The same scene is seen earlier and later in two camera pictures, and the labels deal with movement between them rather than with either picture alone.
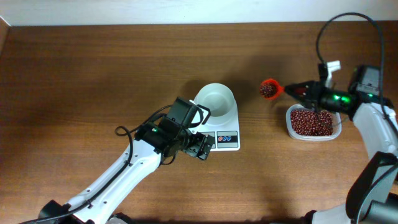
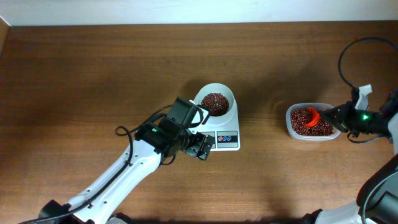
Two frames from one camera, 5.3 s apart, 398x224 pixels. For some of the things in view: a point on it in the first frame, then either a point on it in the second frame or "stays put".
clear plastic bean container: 308,124 stays put
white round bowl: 219,98 stays put
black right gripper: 315,95 to 344,117
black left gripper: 193,145 stays put
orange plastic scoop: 269,89 to 316,118
